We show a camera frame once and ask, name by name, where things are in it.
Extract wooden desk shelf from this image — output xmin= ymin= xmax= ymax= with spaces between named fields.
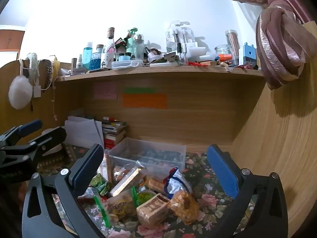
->
xmin=56 ymin=66 xmax=265 ymax=82

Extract stack of books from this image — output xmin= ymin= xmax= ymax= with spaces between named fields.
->
xmin=101 ymin=119 xmax=127 ymax=150

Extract pink knotted curtain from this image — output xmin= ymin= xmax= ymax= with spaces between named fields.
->
xmin=210 ymin=0 xmax=317 ymax=91

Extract clear plastic storage container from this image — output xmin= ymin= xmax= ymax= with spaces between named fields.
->
xmin=107 ymin=137 xmax=187 ymax=179

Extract white furry headband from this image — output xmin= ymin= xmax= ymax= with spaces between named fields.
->
xmin=25 ymin=53 xmax=40 ymax=80

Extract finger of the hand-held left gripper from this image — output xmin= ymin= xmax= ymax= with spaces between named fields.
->
xmin=28 ymin=126 xmax=67 ymax=157
xmin=5 ymin=119 xmax=43 ymax=144

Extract green-seal zip bag of cookies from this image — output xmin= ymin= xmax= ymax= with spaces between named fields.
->
xmin=84 ymin=186 xmax=139 ymax=228

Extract tall jar of sticks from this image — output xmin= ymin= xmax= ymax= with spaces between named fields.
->
xmin=225 ymin=30 xmax=239 ymax=60

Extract clear bottle with silver cap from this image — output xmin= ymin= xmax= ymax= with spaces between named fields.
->
xmin=133 ymin=33 xmax=144 ymax=60

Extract long gold cracker packet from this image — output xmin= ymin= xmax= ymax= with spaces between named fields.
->
xmin=109 ymin=167 xmax=146 ymax=196

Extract flat clear plastic box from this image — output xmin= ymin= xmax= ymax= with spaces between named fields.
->
xmin=111 ymin=59 xmax=144 ymax=70

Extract floral tablecloth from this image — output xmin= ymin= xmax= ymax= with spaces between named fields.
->
xmin=37 ymin=144 xmax=255 ymax=238

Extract blue and white snack packet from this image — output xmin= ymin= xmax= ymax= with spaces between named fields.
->
xmin=163 ymin=167 xmax=194 ymax=195

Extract blue liquid bottle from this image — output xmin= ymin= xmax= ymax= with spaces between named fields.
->
xmin=82 ymin=42 xmax=93 ymax=70

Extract green snack packet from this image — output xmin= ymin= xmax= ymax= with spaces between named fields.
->
xmin=90 ymin=174 xmax=109 ymax=195

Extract tall clear bottle with cork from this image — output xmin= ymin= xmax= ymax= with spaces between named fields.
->
xmin=101 ymin=27 xmax=117 ymax=68

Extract reddish snack bag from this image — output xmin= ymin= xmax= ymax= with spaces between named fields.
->
xmin=113 ymin=165 xmax=134 ymax=184

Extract clear brush packaging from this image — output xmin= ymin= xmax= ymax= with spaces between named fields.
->
xmin=165 ymin=21 xmax=196 ymax=55

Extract white folded papers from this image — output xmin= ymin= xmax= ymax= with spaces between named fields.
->
xmin=64 ymin=115 xmax=104 ymax=147

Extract thin long snack packet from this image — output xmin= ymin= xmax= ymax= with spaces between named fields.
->
xmin=103 ymin=151 xmax=113 ymax=184

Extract orange wafer packet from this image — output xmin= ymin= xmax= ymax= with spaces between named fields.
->
xmin=147 ymin=178 xmax=166 ymax=194

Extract brown biscuit packet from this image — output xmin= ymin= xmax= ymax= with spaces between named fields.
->
xmin=136 ymin=193 xmax=171 ymax=228

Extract dark beaded headband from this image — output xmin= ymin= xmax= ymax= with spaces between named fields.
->
xmin=40 ymin=59 xmax=53 ymax=91

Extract green pump bottle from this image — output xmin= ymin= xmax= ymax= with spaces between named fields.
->
xmin=126 ymin=27 xmax=137 ymax=57

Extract orange sticky note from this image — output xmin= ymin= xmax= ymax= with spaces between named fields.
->
xmin=122 ymin=94 xmax=167 ymax=109

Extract pink sticky note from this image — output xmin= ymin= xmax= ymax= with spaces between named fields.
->
xmin=94 ymin=82 xmax=117 ymax=99

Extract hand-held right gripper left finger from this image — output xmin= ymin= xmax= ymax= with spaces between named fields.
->
xmin=22 ymin=144 xmax=109 ymax=238

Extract round green snack cup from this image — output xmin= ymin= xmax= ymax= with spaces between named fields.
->
xmin=137 ymin=190 xmax=156 ymax=205

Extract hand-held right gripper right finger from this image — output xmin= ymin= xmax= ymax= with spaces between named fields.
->
xmin=207 ymin=144 xmax=289 ymax=238

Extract blue beaded bottle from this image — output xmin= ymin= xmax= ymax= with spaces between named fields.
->
xmin=90 ymin=45 xmax=104 ymax=70

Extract round glass jar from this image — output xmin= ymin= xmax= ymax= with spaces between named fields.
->
xmin=214 ymin=45 xmax=233 ymax=62

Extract dark snacks pile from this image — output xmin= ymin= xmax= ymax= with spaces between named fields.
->
xmin=139 ymin=149 xmax=184 ymax=164

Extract orange puffed snack bag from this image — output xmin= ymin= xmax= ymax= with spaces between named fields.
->
xmin=167 ymin=190 xmax=200 ymax=225

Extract blue and white box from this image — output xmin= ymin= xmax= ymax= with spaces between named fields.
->
xmin=243 ymin=43 xmax=257 ymax=66

